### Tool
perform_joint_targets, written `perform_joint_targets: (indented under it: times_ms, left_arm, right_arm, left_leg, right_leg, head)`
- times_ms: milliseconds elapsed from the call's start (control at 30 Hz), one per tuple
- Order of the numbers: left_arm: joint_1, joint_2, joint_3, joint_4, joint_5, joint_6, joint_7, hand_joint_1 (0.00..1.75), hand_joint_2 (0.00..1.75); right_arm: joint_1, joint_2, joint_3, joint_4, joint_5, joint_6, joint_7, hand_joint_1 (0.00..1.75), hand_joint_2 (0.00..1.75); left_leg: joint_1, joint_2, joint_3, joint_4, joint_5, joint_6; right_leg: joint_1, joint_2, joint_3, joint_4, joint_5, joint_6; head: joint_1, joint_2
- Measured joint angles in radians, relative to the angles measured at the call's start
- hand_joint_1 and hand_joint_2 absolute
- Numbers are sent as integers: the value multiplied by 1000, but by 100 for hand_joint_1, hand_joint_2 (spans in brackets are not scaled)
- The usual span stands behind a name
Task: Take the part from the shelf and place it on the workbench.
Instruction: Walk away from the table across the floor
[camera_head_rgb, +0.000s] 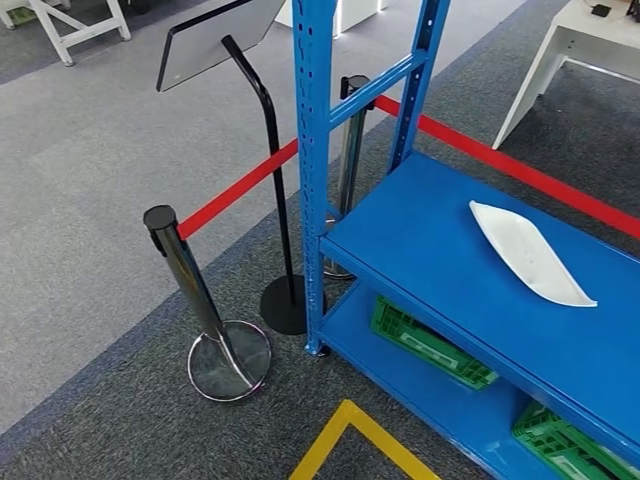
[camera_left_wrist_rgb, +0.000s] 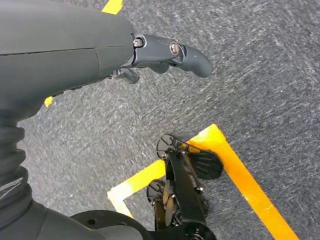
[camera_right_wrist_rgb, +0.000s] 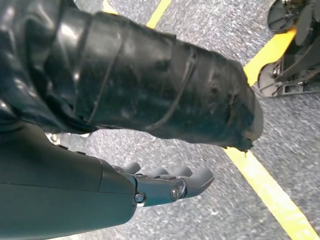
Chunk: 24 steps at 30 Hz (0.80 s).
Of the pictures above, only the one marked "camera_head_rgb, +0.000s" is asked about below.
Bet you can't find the white teardrop plastic part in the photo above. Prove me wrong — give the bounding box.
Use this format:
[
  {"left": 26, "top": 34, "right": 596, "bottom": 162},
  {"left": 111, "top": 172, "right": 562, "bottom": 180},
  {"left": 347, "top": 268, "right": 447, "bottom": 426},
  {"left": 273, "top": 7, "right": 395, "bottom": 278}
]
[{"left": 469, "top": 199, "right": 599, "bottom": 309}]

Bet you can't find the white trestle frame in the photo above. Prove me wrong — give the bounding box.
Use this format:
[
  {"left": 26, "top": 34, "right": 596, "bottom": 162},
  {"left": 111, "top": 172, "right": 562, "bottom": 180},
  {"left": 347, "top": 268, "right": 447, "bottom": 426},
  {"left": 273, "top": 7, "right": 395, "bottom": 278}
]
[{"left": 0, "top": 0, "right": 133, "bottom": 68}]

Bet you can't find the chrome barrier post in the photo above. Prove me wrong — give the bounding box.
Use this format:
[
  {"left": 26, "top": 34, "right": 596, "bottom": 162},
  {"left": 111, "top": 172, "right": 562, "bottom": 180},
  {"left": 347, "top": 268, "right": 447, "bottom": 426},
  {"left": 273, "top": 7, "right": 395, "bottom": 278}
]
[{"left": 143, "top": 203, "right": 273, "bottom": 404}]

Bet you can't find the white desk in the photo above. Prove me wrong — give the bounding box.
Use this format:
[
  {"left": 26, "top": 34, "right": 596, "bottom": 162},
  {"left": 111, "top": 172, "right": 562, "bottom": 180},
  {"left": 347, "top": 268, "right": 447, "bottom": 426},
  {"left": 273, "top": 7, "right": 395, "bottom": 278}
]
[{"left": 492, "top": 0, "right": 640, "bottom": 151}]

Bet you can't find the blue metal shelf rack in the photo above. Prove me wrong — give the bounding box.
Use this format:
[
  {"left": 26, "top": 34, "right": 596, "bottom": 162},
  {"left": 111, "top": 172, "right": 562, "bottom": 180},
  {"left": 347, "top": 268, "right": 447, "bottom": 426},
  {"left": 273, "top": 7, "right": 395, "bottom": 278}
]
[{"left": 292, "top": 0, "right": 640, "bottom": 480}]

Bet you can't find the white lit display plinth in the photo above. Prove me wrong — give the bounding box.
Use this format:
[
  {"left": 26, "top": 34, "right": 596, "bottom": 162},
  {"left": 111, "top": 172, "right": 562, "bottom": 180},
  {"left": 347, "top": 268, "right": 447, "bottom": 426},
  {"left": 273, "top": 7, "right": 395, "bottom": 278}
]
[{"left": 275, "top": 0, "right": 389, "bottom": 39}]

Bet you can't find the green plastic crate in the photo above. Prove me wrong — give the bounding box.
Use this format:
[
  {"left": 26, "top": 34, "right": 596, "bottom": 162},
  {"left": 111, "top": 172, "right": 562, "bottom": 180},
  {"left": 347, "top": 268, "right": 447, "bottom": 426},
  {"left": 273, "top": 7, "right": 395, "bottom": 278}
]
[
  {"left": 370, "top": 295, "right": 500, "bottom": 392},
  {"left": 512, "top": 400, "right": 640, "bottom": 480}
]

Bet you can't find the red barrier belt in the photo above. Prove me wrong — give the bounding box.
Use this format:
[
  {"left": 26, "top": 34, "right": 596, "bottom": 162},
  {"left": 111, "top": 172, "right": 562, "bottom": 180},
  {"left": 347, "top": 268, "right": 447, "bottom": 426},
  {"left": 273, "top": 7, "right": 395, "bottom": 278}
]
[
  {"left": 374, "top": 94, "right": 640, "bottom": 242},
  {"left": 176, "top": 137, "right": 300, "bottom": 242}
]

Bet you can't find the black sign stand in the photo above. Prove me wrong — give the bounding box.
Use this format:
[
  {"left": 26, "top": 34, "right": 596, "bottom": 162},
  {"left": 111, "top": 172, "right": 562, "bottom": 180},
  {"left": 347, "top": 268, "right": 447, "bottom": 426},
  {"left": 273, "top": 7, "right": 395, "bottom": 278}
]
[{"left": 155, "top": 0, "right": 329, "bottom": 337}]

